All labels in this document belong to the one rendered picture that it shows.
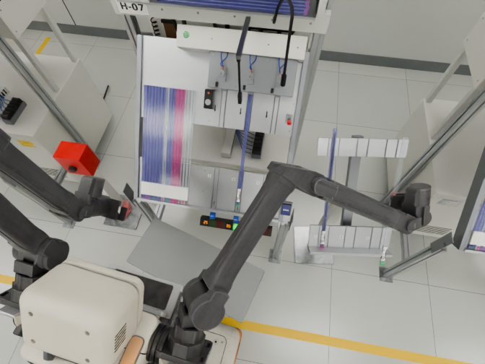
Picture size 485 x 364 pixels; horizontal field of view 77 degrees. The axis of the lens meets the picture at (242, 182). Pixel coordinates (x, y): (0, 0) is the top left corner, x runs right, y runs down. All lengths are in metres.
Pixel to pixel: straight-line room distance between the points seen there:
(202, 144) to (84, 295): 1.17
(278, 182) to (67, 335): 0.52
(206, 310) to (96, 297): 0.23
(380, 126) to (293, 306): 1.60
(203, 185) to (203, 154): 0.33
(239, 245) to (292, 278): 1.38
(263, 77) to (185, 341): 0.93
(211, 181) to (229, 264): 0.71
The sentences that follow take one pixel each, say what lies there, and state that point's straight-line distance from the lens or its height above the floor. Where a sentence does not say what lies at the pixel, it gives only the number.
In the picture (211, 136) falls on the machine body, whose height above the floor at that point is 0.62.
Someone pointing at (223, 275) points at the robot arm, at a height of 1.30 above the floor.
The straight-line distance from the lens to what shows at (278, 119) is 1.30.
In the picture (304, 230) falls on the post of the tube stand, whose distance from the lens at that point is 2.16.
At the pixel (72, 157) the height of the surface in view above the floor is 0.78.
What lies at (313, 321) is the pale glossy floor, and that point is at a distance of 2.06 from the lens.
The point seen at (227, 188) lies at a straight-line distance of 1.37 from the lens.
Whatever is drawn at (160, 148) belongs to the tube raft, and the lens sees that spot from 1.41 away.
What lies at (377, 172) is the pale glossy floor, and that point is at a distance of 2.52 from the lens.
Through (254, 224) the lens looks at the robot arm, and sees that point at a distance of 0.70.
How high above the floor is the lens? 2.01
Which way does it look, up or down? 62 degrees down
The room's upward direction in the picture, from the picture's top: 2 degrees counter-clockwise
